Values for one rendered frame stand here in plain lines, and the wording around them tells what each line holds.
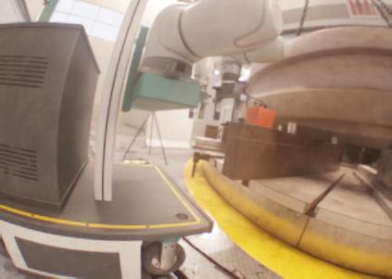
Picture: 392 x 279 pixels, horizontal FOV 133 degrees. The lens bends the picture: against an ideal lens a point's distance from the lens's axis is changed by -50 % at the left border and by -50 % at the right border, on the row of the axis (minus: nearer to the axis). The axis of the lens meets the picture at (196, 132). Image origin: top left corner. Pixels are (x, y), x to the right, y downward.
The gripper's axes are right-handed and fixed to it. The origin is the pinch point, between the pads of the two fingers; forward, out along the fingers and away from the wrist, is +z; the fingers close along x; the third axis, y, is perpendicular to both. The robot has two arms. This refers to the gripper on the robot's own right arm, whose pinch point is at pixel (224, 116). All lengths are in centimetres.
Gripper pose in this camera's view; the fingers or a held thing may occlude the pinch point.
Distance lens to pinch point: 70.5
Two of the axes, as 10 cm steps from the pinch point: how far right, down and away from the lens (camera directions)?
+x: 4.3, 1.0, -9.0
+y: -8.9, -1.2, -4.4
